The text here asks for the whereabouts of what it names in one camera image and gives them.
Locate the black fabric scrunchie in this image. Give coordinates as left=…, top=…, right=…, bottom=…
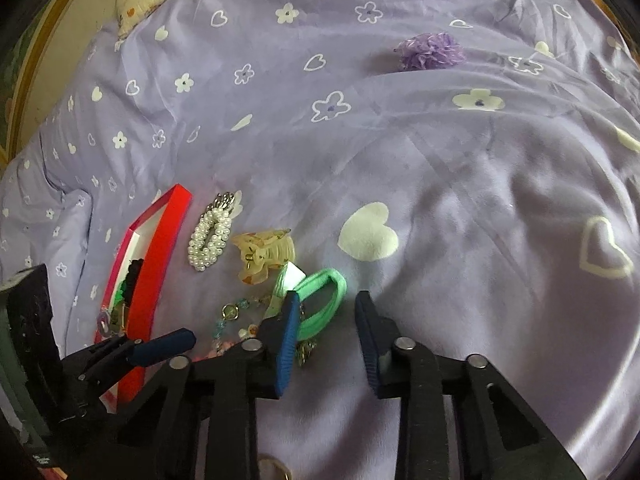
left=122, top=259, right=144, bottom=292

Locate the yellow translucent hair claw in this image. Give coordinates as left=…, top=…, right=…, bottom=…
left=231, top=229, right=295, bottom=285

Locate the red shallow cardboard box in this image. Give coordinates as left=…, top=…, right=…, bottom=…
left=93, top=183, right=194, bottom=406

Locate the blue glass bead bracelet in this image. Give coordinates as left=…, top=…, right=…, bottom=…
left=209, top=296, right=274, bottom=356

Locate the mint green hair tie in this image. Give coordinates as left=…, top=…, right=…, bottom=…
left=263, top=260, right=350, bottom=340

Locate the white pearl bracelet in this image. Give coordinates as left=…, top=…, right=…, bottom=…
left=186, top=190, right=239, bottom=273

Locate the purple floral duvet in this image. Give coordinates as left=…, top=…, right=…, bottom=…
left=1, top=0, right=639, bottom=479

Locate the gold ring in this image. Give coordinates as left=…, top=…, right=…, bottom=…
left=257, top=454, right=294, bottom=480

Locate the purple bow hair clip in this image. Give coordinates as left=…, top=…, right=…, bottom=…
left=96, top=310, right=119, bottom=338

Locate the pink hair clip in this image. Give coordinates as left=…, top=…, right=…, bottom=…
left=193, top=340, right=233, bottom=362

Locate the purple fluffy hair tie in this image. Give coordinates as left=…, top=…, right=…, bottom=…
left=391, top=30, right=467, bottom=73

